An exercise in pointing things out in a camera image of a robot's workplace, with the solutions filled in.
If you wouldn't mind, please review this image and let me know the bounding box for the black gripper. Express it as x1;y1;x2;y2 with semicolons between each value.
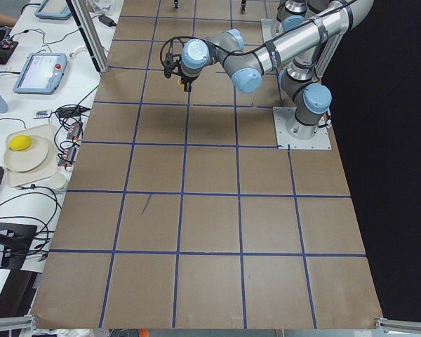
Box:
173;0;247;93

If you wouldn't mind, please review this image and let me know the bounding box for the black power adapter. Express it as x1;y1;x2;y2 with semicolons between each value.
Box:
98;15;116;27

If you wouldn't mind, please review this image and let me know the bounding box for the blue teach pendant far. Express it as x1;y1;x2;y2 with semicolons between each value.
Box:
34;0;71;20

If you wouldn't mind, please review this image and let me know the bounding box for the blue teach pendant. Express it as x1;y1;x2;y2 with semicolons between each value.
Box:
13;53;67;95
34;0;71;20

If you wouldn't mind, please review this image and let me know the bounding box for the blue teach pendant near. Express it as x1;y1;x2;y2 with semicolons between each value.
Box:
13;53;67;95

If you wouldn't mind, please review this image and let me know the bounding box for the small white remote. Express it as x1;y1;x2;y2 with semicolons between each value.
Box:
33;110;53;119

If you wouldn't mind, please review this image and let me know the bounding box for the beige tray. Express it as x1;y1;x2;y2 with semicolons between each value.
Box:
4;124;58;187

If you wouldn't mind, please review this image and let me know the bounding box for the white paper cup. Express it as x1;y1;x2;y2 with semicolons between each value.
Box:
48;173;69;193

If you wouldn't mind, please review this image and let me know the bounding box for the yellow lemon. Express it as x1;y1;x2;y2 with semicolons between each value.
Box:
8;135;32;151

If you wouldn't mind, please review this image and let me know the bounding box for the beige plate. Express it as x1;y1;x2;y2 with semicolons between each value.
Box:
4;136;48;172

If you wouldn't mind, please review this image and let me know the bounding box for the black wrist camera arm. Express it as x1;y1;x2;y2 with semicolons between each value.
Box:
159;37;185;79

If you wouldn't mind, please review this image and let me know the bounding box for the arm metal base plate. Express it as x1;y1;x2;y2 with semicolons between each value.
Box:
260;18;283;42
273;107;332;151

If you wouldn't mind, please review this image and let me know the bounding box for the aluminium frame post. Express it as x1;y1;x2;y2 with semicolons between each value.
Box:
66;0;109;74

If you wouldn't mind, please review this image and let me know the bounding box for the usb hub with cables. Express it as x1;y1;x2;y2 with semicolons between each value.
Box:
66;121;83;140

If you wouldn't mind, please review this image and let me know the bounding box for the black camera stand base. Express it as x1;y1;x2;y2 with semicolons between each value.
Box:
0;222;37;270

